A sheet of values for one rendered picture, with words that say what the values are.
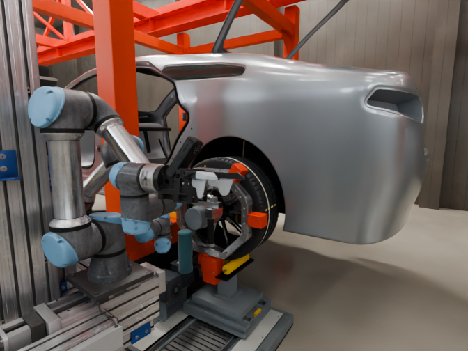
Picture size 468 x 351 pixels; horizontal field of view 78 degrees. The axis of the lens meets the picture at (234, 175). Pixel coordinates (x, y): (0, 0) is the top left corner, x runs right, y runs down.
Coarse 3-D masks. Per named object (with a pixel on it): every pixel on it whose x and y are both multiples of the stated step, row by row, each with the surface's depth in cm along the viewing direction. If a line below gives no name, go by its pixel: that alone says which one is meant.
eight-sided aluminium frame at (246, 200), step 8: (200, 168) 176; (208, 168) 176; (232, 184) 163; (240, 184) 167; (240, 192) 161; (240, 200) 161; (248, 200) 160; (184, 208) 192; (248, 208) 161; (176, 216) 190; (184, 216) 192; (184, 224) 189; (192, 232) 190; (248, 232) 163; (192, 240) 185; (200, 240) 188; (240, 240) 167; (200, 248) 182; (208, 248) 180; (216, 248) 181; (232, 248) 169; (216, 256) 176; (224, 256) 172
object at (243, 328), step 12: (264, 300) 206; (192, 312) 196; (204, 312) 190; (216, 312) 192; (252, 312) 193; (264, 312) 195; (216, 324) 186; (228, 324) 180; (240, 324) 181; (252, 324) 181; (240, 336) 176
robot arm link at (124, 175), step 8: (112, 168) 77; (120, 168) 75; (128, 168) 75; (136, 168) 74; (112, 176) 76; (120, 176) 75; (128, 176) 74; (136, 176) 73; (112, 184) 77; (120, 184) 75; (128, 184) 74; (136, 184) 73; (120, 192) 76; (128, 192) 75; (136, 192) 75; (144, 192) 77
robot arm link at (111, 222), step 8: (88, 216) 100; (96, 216) 98; (104, 216) 99; (112, 216) 100; (120, 216) 103; (96, 224) 96; (104, 224) 98; (112, 224) 99; (120, 224) 102; (104, 232) 96; (112, 232) 99; (120, 232) 102; (104, 240) 96; (112, 240) 99; (120, 240) 102; (104, 248) 98; (112, 248) 100; (120, 248) 103
